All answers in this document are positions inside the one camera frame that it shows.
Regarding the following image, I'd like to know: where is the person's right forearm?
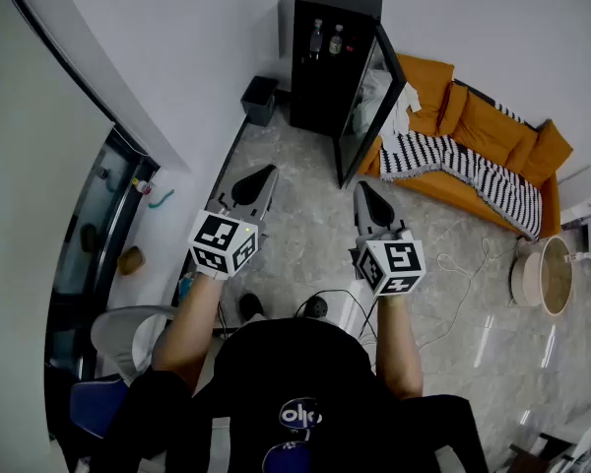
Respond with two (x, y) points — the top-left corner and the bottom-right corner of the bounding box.
(373, 293), (425, 401)

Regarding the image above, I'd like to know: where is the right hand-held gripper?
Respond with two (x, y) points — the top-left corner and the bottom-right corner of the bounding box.
(348, 180), (427, 298)

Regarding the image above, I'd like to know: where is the orange sofa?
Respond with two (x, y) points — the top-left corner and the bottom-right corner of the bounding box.
(359, 52), (575, 240)

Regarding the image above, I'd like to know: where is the black waste bin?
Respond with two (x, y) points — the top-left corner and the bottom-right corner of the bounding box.
(239, 75), (280, 127)

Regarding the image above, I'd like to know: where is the white box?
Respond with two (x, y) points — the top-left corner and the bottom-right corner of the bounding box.
(556, 164), (591, 226)

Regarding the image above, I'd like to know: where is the person's black left shoe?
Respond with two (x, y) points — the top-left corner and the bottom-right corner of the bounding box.
(238, 293), (265, 322)

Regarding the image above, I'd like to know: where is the person's black right shoe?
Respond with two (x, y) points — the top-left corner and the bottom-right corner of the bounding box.
(304, 297), (329, 320)

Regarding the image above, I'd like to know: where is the person's black shirt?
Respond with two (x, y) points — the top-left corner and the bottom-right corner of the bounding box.
(89, 316), (489, 473)

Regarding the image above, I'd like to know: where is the striped throw pillow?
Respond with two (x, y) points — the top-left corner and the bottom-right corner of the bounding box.
(494, 101), (524, 125)

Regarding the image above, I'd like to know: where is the clear bottle blue label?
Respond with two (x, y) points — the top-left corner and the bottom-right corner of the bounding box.
(308, 17), (325, 62)

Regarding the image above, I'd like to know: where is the white cloth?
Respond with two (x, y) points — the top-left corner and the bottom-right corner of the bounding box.
(352, 66), (424, 140)

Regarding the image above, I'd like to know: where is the brown sponge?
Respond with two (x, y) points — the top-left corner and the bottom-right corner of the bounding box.
(116, 245), (147, 276)

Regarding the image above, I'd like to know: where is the black cabinet fridge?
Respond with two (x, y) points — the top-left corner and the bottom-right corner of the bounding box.
(278, 0), (384, 138)

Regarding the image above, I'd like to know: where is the blue seat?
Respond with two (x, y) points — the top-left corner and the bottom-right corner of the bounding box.
(69, 375), (130, 439)

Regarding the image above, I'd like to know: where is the person's left forearm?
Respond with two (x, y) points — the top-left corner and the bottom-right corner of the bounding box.
(151, 271), (226, 398)

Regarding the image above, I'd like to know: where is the clear bottle white cap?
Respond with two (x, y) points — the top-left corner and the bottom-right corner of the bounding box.
(328, 24), (345, 57)

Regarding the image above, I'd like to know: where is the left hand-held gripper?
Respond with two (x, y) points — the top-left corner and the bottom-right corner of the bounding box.
(186, 164), (280, 282)

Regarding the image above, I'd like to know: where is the white floor cable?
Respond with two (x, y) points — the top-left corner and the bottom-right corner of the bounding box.
(417, 219), (519, 353)

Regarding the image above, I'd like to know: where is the grey white chair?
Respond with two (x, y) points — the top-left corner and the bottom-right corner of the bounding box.
(90, 304), (177, 384)

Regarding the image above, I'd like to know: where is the black glass fridge door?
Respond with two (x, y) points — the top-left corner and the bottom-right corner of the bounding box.
(334, 22), (408, 189)

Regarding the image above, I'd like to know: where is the black white striped blanket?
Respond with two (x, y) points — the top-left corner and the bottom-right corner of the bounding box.
(378, 130), (543, 240)

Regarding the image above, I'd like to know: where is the teal curved object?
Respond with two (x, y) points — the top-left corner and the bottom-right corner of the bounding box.
(148, 189), (175, 210)

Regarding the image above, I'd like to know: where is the person's black shoe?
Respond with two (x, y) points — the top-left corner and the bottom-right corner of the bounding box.
(304, 297), (329, 320)
(238, 293), (265, 322)

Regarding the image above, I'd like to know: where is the dark framed glass door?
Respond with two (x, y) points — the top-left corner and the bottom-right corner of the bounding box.
(43, 125), (162, 413)

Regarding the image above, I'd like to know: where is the black cable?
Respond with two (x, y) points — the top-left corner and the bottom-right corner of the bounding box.
(295, 288), (380, 344)

